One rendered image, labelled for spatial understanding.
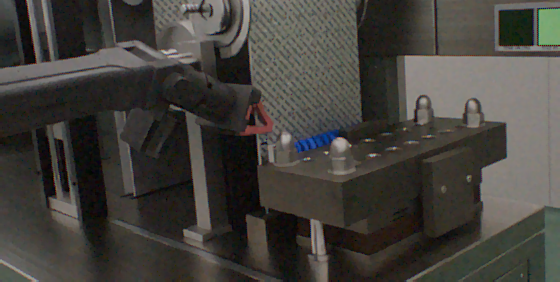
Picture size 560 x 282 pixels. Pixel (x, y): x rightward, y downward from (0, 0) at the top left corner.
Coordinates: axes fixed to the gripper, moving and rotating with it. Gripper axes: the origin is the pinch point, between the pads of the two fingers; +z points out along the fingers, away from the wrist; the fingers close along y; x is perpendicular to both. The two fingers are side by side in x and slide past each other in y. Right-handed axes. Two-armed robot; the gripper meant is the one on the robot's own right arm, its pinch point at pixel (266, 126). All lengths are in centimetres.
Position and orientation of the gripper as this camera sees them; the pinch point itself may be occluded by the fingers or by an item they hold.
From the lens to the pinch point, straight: 100.8
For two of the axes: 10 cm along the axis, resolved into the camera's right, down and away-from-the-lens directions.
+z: 6.7, 3.3, 6.7
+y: 6.9, 0.8, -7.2
